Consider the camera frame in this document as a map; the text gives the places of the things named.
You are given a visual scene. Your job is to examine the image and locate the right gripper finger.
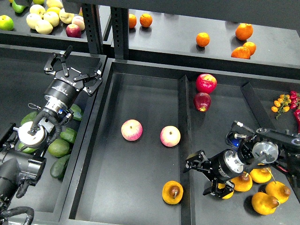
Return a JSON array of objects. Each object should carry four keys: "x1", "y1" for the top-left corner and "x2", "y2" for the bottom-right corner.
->
[
  {"x1": 183, "y1": 150, "x2": 212, "y2": 175},
  {"x1": 203, "y1": 180, "x2": 235, "y2": 199}
]

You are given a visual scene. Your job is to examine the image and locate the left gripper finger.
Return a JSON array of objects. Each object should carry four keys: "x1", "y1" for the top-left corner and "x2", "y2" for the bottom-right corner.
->
[
  {"x1": 43, "y1": 45, "x2": 74, "y2": 77},
  {"x1": 71, "y1": 61, "x2": 103, "y2": 97}
]

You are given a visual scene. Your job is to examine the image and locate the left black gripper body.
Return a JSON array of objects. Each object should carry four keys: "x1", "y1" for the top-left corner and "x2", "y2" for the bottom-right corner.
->
[{"x1": 44, "y1": 67, "x2": 84, "y2": 107}]

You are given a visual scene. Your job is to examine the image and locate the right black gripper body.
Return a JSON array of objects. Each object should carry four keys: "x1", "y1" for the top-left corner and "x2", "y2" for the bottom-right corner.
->
[{"x1": 206, "y1": 150, "x2": 245, "y2": 183}]

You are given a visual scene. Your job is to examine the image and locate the yellow pear with brown stem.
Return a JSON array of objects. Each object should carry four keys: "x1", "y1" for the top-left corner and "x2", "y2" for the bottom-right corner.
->
[{"x1": 162, "y1": 180, "x2": 183, "y2": 205}]

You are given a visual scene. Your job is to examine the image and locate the dark green avocado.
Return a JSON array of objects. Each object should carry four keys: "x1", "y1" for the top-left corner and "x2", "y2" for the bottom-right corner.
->
[{"x1": 50, "y1": 154, "x2": 71, "y2": 180}]

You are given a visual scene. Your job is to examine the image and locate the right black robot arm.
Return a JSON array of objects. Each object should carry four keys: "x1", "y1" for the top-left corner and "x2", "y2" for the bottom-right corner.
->
[{"x1": 184, "y1": 121, "x2": 300, "y2": 198}]

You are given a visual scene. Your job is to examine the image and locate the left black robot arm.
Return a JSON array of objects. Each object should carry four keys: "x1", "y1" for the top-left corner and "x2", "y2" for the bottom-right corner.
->
[{"x1": 0, "y1": 45, "x2": 103, "y2": 225}]

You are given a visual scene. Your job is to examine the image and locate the yellow pear left of group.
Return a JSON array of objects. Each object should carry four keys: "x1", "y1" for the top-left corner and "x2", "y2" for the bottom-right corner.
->
[{"x1": 217, "y1": 182, "x2": 234, "y2": 199}]

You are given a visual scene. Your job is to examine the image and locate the yellow pear of group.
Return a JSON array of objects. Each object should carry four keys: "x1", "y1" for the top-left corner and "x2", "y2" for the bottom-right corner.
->
[
  {"x1": 217, "y1": 182, "x2": 234, "y2": 199},
  {"x1": 231, "y1": 172, "x2": 253, "y2": 192}
]

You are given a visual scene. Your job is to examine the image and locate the yellow pear middle of group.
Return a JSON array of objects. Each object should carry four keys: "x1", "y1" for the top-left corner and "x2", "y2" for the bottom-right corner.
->
[{"x1": 231, "y1": 172, "x2": 253, "y2": 192}]

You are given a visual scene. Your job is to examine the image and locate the green avocado at tray edge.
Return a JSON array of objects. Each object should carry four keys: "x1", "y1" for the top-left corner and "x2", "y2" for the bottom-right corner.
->
[{"x1": 70, "y1": 104, "x2": 83, "y2": 121}]

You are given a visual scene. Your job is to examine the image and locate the pale yellow pear front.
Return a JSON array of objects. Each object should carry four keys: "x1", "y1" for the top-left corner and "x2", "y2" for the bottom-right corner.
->
[{"x1": 35, "y1": 20, "x2": 53, "y2": 34}]

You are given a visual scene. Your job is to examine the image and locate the pale yellow pear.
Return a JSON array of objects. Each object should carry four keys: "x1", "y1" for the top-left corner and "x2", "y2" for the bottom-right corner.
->
[
  {"x1": 44, "y1": 11, "x2": 60, "y2": 27},
  {"x1": 30, "y1": 4, "x2": 46, "y2": 18},
  {"x1": 35, "y1": 20, "x2": 53, "y2": 34},
  {"x1": 59, "y1": 8, "x2": 75, "y2": 24},
  {"x1": 26, "y1": 13, "x2": 42, "y2": 30}
]

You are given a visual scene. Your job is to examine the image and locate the dark avocado upper left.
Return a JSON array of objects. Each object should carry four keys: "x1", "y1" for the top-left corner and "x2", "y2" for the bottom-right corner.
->
[{"x1": 20, "y1": 111, "x2": 38, "y2": 126}]

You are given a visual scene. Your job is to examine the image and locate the green avocado right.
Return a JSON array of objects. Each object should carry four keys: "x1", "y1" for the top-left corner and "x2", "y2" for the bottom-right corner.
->
[{"x1": 60, "y1": 127, "x2": 77, "y2": 144}]

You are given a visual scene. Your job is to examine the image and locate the yellow pear far right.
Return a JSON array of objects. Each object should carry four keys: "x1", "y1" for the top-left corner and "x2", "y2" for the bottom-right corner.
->
[{"x1": 265, "y1": 181, "x2": 291, "y2": 204}]

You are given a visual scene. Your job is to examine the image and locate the pale yellow pear centre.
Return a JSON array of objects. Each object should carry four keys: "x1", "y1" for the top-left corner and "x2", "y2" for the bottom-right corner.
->
[{"x1": 44, "y1": 11, "x2": 60, "y2": 27}]

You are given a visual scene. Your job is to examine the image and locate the pale yellow pear left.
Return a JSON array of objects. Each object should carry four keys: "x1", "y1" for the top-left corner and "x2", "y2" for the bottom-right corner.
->
[{"x1": 26, "y1": 13, "x2": 42, "y2": 30}]

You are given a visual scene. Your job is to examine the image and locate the pale yellow pear right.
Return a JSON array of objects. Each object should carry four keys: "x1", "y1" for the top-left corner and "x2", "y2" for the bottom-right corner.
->
[{"x1": 59, "y1": 8, "x2": 75, "y2": 24}]

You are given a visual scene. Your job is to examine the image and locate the green avocado centre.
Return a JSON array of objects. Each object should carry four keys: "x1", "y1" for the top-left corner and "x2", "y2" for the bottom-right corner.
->
[{"x1": 47, "y1": 139, "x2": 71, "y2": 158}]

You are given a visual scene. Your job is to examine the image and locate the pale yellow pear back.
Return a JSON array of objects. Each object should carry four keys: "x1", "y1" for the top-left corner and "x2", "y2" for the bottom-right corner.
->
[{"x1": 30, "y1": 4, "x2": 46, "y2": 18}]

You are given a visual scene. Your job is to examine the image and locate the green avocado middle left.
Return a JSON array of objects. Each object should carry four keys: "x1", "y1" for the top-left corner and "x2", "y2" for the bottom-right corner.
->
[{"x1": 18, "y1": 142, "x2": 37, "y2": 154}]

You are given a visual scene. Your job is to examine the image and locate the pink apple right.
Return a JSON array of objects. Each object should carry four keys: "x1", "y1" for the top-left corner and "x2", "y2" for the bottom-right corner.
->
[{"x1": 160, "y1": 126, "x2": 181, "y2": 147}]

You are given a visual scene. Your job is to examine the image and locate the pink apple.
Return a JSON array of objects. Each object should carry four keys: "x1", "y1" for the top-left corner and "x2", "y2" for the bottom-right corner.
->
[
  {"x1": 160, "y1": 126, "x2": 181, "y2": 147},
  {"x1": 121, "y1": 119, "x2": 143, "y2": 141}
]

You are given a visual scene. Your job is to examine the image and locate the red apple on shelf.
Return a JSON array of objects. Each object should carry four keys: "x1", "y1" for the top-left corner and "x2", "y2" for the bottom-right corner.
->
[{"x1": 66, "y1": 23, "x2": 82, "y2": 38}]

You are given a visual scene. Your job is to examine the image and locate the black tray divider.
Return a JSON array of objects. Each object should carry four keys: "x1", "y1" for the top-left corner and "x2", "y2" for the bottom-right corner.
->
[{"x1": 178, "y1": 75, "x2": 195, "y2": 225}]

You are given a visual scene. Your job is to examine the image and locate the pink peach on shelf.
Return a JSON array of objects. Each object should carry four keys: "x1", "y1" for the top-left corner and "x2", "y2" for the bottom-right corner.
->
[{"x1": 71, "y1": 15, "x2": 85, "y2": 31}]

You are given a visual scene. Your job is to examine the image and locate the yellow lemon on shelf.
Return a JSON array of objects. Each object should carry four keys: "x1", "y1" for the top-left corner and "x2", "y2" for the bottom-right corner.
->
[{"x1": 46, "y1": 7, "x2": 61, "y2": 15}]

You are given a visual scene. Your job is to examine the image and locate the dark red apple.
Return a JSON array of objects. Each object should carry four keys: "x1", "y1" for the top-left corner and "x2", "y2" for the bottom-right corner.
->
[{"x1": 193, "y1": 92, "x2": 211, "y2": 112}]

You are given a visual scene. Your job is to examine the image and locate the green apple on shelf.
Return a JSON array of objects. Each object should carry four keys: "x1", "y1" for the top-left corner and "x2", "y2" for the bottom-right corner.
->
[{"x1": 0, "y1": 15, "x2": 14, "y2": 31}]

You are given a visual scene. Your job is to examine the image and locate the pink apple left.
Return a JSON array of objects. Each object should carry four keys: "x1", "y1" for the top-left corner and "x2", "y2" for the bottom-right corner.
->
[{"x1": 121, "y1": 119, "x2": 143, "y2": 141}]

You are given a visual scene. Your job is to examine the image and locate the green fruit top shelf corner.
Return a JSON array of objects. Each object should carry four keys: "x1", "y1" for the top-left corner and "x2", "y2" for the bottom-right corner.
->
[{"x1": 12, "y1": 1, "x2": 27, "y2": 14}]

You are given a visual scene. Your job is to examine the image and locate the bright red apple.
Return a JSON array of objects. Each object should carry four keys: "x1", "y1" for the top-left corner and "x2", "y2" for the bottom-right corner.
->
[{"x1": 196, "y1": 74, "x2": 217, "y2": 94}]

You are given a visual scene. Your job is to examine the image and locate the orange cherry tomato bunch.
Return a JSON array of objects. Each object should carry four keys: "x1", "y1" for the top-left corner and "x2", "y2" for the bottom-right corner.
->
[{"x1": 271, "y1": 94, "x2": 291, "y2": 120}]

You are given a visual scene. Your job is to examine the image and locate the red chili peppers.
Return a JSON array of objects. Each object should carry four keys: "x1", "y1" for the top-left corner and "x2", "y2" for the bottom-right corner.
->
[{"x1": 290, "y1": 90, "x2": 300, "y2": 134}]

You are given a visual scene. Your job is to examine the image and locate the orange front right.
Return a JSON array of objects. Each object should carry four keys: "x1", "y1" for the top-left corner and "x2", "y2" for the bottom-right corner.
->
[{"x1": 231, "y1": 46, "x2": 251, "y2": 59}]

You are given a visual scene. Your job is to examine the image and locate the black perforated shelf post left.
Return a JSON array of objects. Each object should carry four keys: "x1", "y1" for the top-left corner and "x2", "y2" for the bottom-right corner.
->
[{"x1": 82, "y1": 3, "x2": 103, "y2": 54}]

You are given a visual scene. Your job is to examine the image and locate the black perforated shelf post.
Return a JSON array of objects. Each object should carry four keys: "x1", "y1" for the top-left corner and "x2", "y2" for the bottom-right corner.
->
[
  {"x1": 110, "y1": 7, "x2": 129, "y2": 60},
  {"x1": 82, "y1": 3, "x2": 103, "y2": 54}
]

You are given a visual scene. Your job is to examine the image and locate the black perforated shelf post right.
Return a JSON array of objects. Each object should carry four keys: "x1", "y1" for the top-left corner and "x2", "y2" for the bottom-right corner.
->
[{"x1": 110, "y1": 7, "x2": 129, "y2": 60}]

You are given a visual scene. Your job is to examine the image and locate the orange half hidden by post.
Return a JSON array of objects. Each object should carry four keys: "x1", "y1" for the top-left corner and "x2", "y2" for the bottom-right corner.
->
[{"x1": 128, "y1": 14, "x2": 137, "y2": 29}]

